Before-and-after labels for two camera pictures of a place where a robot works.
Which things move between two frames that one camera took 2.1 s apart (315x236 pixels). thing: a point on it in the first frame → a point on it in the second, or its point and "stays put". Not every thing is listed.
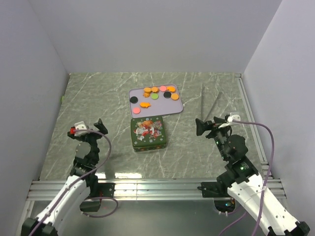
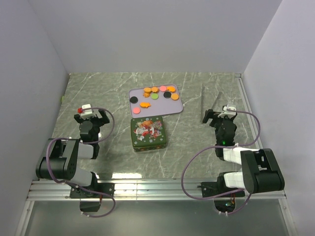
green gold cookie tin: x=147 y=148 stays put
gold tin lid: x=147 y=131 stays put
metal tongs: x=203 y=105 stays put
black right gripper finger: x=202 y=127 → x=208 y=114
